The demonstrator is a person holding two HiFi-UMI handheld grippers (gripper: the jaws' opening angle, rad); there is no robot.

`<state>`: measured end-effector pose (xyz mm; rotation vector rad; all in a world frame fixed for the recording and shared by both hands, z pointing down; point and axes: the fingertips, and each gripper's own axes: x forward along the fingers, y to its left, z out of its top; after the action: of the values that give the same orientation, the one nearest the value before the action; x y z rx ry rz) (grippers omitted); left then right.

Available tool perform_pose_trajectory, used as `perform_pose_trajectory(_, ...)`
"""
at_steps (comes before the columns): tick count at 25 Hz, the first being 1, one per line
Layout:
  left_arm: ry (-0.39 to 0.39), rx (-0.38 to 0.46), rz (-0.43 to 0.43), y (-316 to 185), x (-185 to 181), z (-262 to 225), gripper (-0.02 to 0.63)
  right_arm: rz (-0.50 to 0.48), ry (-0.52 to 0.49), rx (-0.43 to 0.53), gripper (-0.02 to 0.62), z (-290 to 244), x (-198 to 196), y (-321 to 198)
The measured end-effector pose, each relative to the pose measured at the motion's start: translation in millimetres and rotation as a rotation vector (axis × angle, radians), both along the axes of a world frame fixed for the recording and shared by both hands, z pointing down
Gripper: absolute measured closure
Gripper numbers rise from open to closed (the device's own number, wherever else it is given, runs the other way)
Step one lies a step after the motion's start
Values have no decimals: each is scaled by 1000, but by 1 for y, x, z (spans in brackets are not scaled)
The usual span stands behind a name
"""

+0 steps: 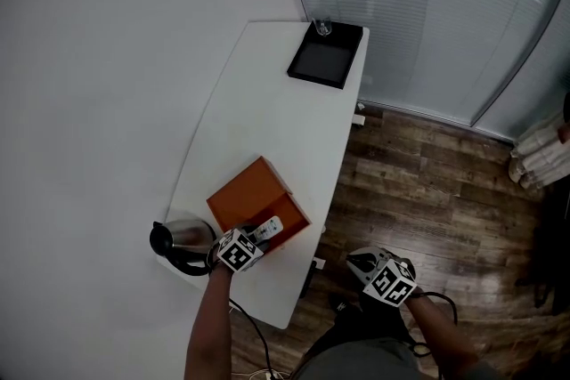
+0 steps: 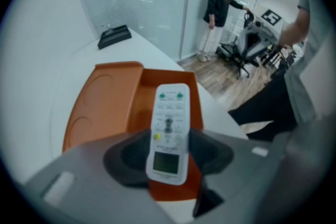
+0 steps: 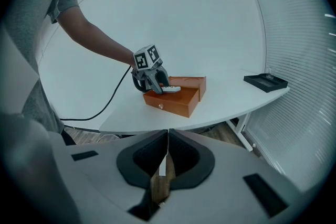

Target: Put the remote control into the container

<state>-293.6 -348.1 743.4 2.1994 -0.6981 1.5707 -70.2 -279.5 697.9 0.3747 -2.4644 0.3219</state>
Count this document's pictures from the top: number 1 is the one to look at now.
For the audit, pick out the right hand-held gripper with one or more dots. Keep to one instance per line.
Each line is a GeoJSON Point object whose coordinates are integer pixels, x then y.
{"type": "Point", "coordinates": [392, 282]}

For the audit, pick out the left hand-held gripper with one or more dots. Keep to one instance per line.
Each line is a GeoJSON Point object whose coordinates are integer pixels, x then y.
{"type": "Point", "coordinates": [238, 251]}

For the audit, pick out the white remote control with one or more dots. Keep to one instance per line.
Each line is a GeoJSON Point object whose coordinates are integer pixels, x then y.
{"type": "Point", "coordinates": [269, 228]}

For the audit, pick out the orange box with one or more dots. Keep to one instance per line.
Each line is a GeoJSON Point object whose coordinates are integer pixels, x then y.
{"type": "Point", "coordinates": [249, 196]}

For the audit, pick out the person's right forearm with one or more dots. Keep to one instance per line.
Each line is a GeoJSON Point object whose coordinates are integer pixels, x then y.
{"type": "Point", "coordinates": [441, 333]}

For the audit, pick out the person's left forearm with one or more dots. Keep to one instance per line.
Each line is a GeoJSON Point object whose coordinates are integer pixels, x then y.
{"type": "Point", "coordinates": [211, 325]}

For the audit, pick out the person's black shoe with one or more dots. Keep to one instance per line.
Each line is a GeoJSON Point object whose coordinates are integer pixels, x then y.
{"type": "Point", "coordinates": [344, 306]}

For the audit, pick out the steel electric kettle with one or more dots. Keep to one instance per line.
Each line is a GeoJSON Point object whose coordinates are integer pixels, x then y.
{"type": "Point", "coordinates": [187, 238]}

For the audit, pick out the person's gray shirt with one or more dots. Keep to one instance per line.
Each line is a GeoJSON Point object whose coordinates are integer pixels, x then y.
{"type": "Point", "coordinates": [356, 362]}

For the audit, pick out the white desk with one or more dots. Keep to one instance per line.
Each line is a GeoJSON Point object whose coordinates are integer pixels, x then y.
{"type": "Point", "coordinates": [358, 119]}

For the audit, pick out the black office chair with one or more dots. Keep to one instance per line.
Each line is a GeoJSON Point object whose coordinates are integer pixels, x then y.
{"type": "Point", "coordinates": [552, 258]}

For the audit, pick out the black square tray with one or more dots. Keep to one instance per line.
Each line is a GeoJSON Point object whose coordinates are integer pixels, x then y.
{"type": "Point", "coordinates": [325, 58]}

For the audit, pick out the clear glass cup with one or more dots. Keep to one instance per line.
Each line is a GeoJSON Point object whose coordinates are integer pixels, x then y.
{"type": "Point", "coordinates": [322, 26]}

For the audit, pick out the white window blinds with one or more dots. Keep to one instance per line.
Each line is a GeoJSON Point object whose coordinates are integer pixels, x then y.
{"type": "Point", "coordinates": [423, 13]}

